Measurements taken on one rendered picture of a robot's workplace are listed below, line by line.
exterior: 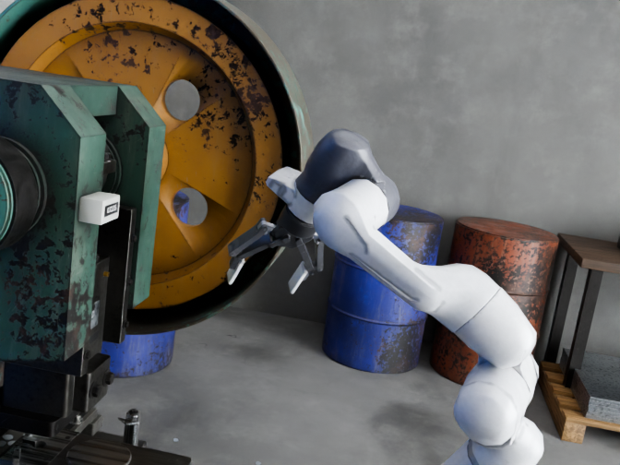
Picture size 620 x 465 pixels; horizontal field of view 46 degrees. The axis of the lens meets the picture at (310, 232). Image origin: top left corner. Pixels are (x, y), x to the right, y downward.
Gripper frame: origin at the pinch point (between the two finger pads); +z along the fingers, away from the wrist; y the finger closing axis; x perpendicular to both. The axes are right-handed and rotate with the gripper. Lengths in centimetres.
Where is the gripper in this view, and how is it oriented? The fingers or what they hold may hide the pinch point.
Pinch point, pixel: (262, 280)
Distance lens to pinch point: 147.9
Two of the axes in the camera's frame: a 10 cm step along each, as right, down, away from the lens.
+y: 8.8, 1.7, 4.4
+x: -1.9, -7.2, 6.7
